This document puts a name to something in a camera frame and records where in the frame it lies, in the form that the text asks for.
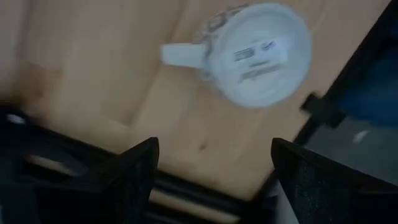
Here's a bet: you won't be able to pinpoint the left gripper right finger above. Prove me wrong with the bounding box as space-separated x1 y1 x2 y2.
270 138 398 224

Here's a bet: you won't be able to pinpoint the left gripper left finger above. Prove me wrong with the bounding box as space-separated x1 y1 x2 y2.
37 137 160 224

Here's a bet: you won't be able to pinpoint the grey diamond patterned mug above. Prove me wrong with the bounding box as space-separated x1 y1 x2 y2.
160 2 313 110

